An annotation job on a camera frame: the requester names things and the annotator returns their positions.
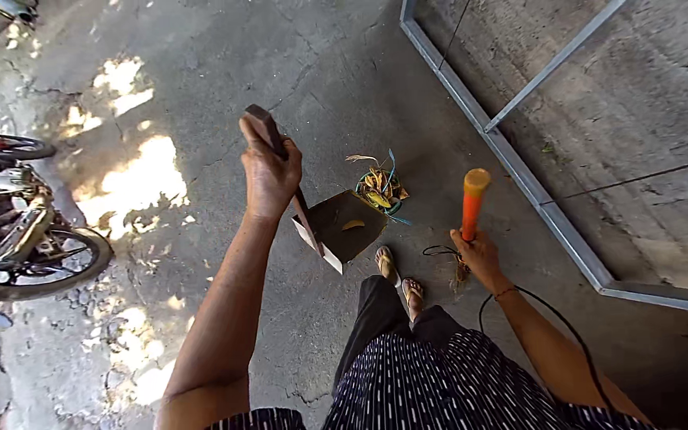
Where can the person's right hand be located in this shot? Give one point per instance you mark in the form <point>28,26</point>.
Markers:
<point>481,260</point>

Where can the person's left hand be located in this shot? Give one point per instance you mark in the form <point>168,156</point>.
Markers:
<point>269,185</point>

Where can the person's left fingers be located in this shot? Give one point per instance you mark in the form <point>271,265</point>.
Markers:
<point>249,132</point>

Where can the person's right fingers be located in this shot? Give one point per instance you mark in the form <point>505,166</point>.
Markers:
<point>485,240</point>

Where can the person's right thumb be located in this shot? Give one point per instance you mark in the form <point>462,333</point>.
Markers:
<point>458,240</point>

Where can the person's left forearm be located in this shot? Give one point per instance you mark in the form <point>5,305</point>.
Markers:
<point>229,310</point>

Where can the person's right forearm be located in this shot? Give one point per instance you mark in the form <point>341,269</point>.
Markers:
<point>550,343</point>

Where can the green basket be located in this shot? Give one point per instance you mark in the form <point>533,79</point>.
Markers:
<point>396,205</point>

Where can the person's legs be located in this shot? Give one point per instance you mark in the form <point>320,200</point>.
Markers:
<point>378,307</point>

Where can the single yellow leaf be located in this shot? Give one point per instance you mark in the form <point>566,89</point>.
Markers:
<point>353,225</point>

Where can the person's body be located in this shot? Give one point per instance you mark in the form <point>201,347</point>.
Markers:
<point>433,385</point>

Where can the motorcycle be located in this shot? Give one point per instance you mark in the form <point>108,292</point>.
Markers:
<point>21,233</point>

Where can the grey metal frame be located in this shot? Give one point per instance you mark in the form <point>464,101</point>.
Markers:
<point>520,154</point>

